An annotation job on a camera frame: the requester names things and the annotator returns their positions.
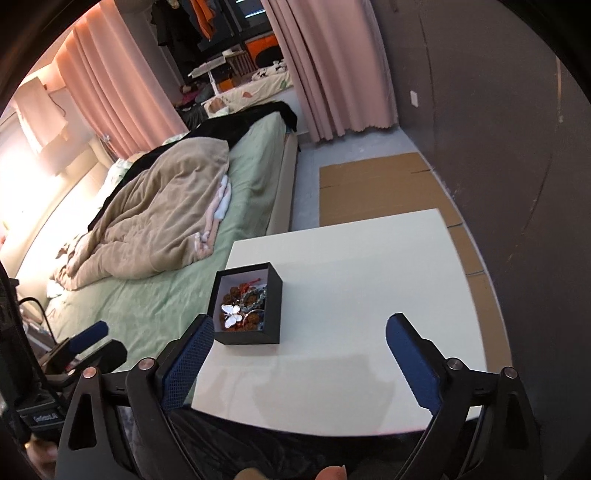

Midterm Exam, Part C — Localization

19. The white butterfly brooch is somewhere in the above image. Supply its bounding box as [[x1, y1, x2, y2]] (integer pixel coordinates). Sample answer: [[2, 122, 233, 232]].
[[221, 304, 243, 329]]

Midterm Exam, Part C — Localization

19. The brown bead bracelet red tassel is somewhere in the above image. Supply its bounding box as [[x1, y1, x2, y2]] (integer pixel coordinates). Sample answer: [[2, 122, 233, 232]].
[[219, 278, 267, 332]]

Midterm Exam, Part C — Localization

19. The black jewelry box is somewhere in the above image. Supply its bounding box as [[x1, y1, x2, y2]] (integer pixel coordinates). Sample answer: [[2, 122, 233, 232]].
[[207, 262, 283, 345]]

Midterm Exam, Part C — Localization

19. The person's left hand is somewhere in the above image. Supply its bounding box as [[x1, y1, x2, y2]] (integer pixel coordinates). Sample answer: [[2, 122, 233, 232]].
[[26, 436, 58, 479]]

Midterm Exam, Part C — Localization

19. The person's right hand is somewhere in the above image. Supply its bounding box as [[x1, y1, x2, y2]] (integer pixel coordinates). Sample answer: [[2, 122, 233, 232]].
[[235, 466, 348, 480]]

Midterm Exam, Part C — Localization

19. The green bed sheet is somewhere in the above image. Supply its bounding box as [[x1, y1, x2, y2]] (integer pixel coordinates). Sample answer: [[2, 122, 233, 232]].
[[48, 112, 287, 361]]

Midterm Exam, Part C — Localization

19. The beige blanket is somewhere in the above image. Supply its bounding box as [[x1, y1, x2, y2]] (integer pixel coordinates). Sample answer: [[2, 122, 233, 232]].
[[50, 137, 229, 291]]

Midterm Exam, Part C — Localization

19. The pink white cloth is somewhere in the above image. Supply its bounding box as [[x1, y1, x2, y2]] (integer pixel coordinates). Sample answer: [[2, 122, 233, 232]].
[[192, 175, 232, 260]]

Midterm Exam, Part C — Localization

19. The flat cardboard sheet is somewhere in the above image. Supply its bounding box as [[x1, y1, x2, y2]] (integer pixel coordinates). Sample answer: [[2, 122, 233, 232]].
[[320, 153, 513, 371]]

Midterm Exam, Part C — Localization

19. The black cloth on bed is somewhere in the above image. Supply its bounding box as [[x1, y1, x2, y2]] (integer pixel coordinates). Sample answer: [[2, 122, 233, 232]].
[[87, 101, 297, 231]]

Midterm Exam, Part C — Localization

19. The pink curtain left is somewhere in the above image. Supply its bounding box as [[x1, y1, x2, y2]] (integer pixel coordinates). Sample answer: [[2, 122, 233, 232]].
[[54, 1, 187, 158]]

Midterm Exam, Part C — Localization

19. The pink curtain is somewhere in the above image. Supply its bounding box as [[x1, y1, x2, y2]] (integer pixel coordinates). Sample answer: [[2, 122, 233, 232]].
[[54, 1, 187, 158], [263, 1, 398, 142]]

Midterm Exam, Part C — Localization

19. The white folding table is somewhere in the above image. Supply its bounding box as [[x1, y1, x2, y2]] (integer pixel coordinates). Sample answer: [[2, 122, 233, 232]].
[[188, 51, 256, 96]]

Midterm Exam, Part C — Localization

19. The floral patterned bedding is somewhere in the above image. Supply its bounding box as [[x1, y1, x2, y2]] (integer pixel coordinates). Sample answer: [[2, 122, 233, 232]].
[[202, 70, 293, 118]]

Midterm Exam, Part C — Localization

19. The pink curtain right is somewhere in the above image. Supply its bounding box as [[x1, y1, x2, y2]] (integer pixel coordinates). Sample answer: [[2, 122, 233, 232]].
[[263, 1, 398, 142]]

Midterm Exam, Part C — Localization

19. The white wall socket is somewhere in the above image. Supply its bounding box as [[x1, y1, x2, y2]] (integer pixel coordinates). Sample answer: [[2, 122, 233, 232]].
[[410, 90, 419, 108]]

